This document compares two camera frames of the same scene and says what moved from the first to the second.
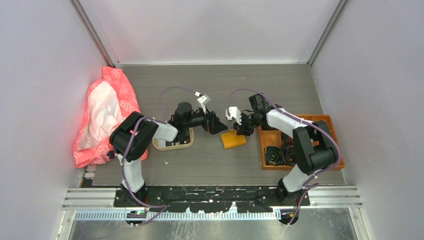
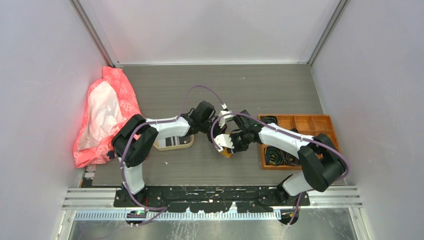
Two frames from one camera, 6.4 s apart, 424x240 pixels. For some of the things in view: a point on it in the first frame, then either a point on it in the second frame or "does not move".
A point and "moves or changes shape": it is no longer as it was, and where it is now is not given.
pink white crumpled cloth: (109, 100) does not move
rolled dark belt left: (274, 156) does not move
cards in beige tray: (178, 140) does not move
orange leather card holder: (230, 139) moves or changes shape
